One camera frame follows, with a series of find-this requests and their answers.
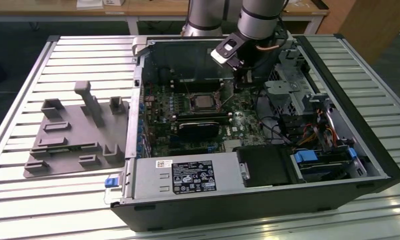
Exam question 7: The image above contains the metal socket cover frame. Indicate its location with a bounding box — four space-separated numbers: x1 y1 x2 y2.
185 92 223 114

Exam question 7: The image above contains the CPU socket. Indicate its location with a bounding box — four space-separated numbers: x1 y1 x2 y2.
184 91 224 115

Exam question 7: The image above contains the black plastic drive cover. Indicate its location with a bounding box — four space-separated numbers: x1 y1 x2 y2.
235 145 302 189

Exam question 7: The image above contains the metal disk bay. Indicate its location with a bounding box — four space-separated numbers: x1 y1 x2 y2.
262 48 334 118

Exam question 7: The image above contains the green motherboard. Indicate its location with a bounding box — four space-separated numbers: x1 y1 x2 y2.
141 78 267 159

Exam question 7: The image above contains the black graphics card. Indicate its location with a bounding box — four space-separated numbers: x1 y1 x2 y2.
175 120 221 139

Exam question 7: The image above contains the small silver chipset heatsink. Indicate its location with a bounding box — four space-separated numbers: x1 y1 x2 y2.
223 139 241 151

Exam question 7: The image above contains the wooden cabinet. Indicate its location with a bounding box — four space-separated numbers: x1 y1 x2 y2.
319 0 400 65

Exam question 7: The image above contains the blue disk carrier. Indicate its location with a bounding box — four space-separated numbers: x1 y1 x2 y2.
294 147 359 166

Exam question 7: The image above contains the hard disk drive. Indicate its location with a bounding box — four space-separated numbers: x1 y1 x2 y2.
298 153 355 181

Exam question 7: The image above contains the silver power supply unit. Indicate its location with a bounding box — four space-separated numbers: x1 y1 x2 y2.
119 151 252 205

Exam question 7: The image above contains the white cardboard box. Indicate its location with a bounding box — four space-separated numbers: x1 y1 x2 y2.
75 0 105 11

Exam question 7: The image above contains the black open PC case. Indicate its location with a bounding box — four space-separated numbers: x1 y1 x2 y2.
109 34 400 232

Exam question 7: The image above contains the blue plastic case latch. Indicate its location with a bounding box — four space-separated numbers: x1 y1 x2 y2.
104 175 120 189

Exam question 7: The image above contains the grey parts rack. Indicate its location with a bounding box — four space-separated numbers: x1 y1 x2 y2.
21 80 131 179

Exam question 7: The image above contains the wooden desk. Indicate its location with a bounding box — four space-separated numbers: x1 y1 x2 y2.
0 0 331 36

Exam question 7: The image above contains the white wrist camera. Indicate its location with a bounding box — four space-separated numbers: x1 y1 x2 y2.
209 33 247 71

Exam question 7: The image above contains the orange yellow wire bundle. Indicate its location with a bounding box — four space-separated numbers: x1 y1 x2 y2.
299 121 340 149

